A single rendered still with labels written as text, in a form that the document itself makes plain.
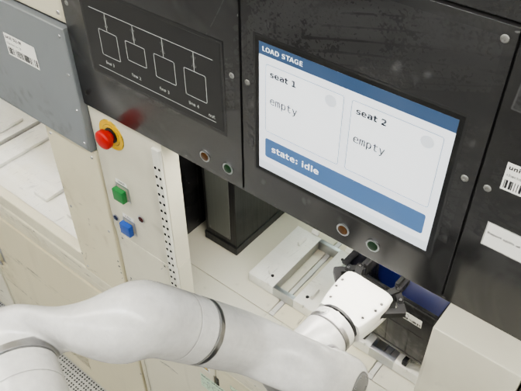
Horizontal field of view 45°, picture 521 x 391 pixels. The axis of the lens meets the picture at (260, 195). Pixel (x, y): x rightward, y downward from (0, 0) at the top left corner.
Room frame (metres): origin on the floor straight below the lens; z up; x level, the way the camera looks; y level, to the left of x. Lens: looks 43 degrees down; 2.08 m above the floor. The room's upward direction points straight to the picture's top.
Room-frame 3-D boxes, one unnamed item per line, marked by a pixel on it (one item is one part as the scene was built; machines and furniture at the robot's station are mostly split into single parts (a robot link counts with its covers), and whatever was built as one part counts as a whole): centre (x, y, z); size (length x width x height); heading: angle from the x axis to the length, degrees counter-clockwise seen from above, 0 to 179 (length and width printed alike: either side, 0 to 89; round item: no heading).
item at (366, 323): (0.68, -0.16, 1.20); 0.11 x 0.10 x 0.07; 138
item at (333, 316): (0.64, -0.12, 1.20); 0.09 x 0.03 x 0.08; 48
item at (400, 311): (0.68, -0.21, 1.20); 0.08 x 0.06 x 0.01; 66
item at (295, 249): (1.03, -0.12, 0.89); 0.22 x 0.21 x 0.04; 141
